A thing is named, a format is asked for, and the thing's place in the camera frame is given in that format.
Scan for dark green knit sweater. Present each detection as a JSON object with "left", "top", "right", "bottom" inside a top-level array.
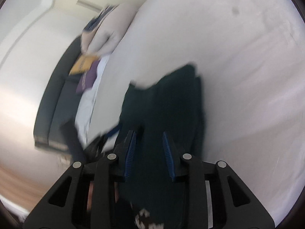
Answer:
[{"left": 116, "top": 64, "right": 204, "bottom": 228}]

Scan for person left hand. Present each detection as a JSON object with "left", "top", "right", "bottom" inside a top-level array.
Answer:
[{"left": 87, "top": 181, "right": 94, "bottom": 211}]

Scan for white pillow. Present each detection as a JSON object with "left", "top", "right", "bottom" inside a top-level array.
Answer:
[{"left": 75, "top": 54, "right": 111, "bottom": 149}]

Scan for purple patterned cushion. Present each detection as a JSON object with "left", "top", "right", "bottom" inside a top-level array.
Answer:
[{"left": 76, "top": 60, "right": 99, "bottom": 94}]

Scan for cow print trousers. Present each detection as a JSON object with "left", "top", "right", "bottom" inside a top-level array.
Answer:
[{"left": 135, "top": 209, "right": 164, "bottom": 229}]

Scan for yellow patterned cushion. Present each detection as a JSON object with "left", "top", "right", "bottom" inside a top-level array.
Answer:
[{"left": 69, "top": 55, "right": 99, "bottom": 75}]

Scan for rolled beige duvet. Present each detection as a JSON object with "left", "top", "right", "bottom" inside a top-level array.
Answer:
[{"left": 81, "top": 3, "right": 138, "bottom": 56}]

